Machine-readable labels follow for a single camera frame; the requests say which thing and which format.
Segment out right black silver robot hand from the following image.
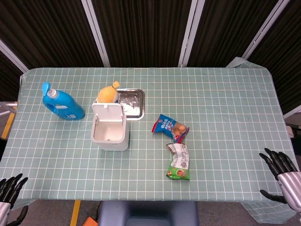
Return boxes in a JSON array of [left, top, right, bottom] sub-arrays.
[[259, 147, 301, 212]]

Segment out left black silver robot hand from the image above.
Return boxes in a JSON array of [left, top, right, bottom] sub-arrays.
[[0, 173, 29, 226]]

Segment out white open-lid bin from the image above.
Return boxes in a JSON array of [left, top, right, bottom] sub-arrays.
[[90, 103, 130, 152]]

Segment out orange box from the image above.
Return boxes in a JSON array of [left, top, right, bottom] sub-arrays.
[[82, 217, 99, 226]]

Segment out green checkered tablecloth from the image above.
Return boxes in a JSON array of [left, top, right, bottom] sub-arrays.
[[0, 57, 297, 224]]

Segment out blue detergent bottle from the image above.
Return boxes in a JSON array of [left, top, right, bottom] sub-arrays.
[[41, 81, 86, 121]]

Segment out green snack bag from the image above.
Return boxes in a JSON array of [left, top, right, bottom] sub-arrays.
[[166, 142, 190, 181]]

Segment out blue snack bag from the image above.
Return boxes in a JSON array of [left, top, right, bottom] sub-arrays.
[[151, 113, 190, 144]]

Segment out yellow plush toy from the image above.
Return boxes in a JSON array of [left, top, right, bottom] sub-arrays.
[[97, 81, 121, 105]]

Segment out stainless steel tray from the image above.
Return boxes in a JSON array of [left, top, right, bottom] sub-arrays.
[[116, 88, 145, 121]]

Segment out black folding screen panels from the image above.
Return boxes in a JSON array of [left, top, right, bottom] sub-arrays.
[[0, 0, 301, 116]]

